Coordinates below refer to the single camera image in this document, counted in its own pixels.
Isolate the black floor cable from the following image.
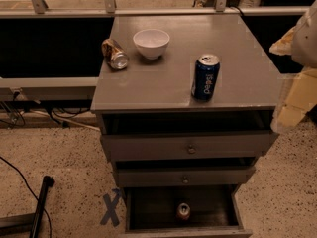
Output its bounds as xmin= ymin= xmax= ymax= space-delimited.
xmin=0 ymin=156 xmax=53 ymax=238

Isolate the blue tape cross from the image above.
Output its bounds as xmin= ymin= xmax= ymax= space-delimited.
xmin=100 ymin=188 xmax=121 ymax=227

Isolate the grey top drawer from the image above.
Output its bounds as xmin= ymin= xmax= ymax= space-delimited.
xmin=102 ymin=111 xmax=277 ymax=162

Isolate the grey drawer cabinet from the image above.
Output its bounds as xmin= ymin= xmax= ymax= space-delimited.
xmin=90 ymin=14 xmax=284 ymax=238

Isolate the brown can lying down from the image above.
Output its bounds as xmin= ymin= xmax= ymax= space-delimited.
xmin=101 ymin=39 xmax=129 ymax=70

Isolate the black metal leg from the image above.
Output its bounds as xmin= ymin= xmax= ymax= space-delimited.
xmin=0 ymin=176 xmax=54 ymax=238

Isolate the red coke can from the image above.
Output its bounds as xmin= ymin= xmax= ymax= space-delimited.
xmin=176 ymin=203 xmax=191 ymax=221

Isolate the grey metal railing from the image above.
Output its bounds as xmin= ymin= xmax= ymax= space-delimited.
xmin=0 ymin=0 xmax=317 ymax=20

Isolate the white bowl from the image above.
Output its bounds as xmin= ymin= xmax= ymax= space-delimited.
xmin=133 ymin=29 xmax=170 ymax=60

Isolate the blue pepsi can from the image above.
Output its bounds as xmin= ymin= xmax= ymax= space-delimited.
xmin=191 ymin=54 xmax=220 ymax=101

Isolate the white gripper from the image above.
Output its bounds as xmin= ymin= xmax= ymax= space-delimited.
xmin=269 ymin=3 xmax=317 ymax=133

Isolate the grey drawer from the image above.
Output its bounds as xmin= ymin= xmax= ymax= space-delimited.
xmin=120 ymin=185 xmax=252 ymax=238
xmin=102 ymin=111 xmax=277 ymax=162
xmin=115 ymin=158 xmax=256 ymax=187

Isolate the grey middle drawer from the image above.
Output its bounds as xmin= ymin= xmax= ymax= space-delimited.
xmin=115 ymin=158 xmax=256 ymax=187

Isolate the grey bottom drawer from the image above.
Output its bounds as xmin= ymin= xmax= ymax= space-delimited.
xmin=120 ymin=185 xmax=252 ymax=238

